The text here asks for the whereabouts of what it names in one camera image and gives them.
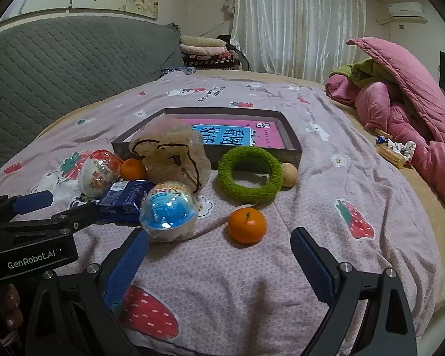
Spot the white curtain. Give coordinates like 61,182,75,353
231,0,368,84

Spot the blue snack packet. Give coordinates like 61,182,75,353
96,180,156,225

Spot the white air conditioner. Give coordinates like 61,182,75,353
387,2,429,23

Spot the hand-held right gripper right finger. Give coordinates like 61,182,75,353
290,226,419,356

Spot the white floral scrunchie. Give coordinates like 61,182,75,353
387,139,416,164

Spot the grey quilted headboard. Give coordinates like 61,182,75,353
0,15,186,182

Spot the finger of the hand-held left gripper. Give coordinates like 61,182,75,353
0,190,55,227
0,202,101,236

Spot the orange mandarin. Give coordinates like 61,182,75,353
228,208,267,244
120,158,148,182

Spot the pink quilt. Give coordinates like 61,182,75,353
325,37,445,216

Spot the red toy egg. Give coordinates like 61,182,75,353
77,149,125,198

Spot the dark blue patterned cloth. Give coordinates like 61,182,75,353
161,66,195,77

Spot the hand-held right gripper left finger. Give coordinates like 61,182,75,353
24,227,151,356

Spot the grey cardboard box tray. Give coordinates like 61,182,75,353
111,107,304,169

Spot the green fuzzy hair ring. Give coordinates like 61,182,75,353
217,146,284,204

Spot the blue toy egg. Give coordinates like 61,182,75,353
139,181,198,243

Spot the purple strawberry print bedsheet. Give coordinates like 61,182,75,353
0,72,442,356

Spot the person's left hand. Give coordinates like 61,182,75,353
3,284,24,329

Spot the green cloth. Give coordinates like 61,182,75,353
336,57,394,90

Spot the stack of folded blankets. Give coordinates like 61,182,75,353
180,35,251,71

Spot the beige sheer scrunchie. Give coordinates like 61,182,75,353
129,122,212,193

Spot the walnut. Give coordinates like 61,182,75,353
281,162,299,188

